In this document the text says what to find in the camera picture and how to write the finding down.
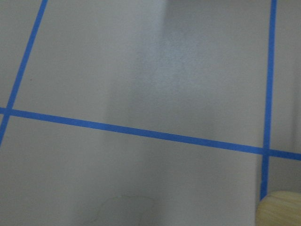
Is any yellow wooden cup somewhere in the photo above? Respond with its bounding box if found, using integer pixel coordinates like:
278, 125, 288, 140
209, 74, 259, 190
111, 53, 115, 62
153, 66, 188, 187
255, 191, 301, 226

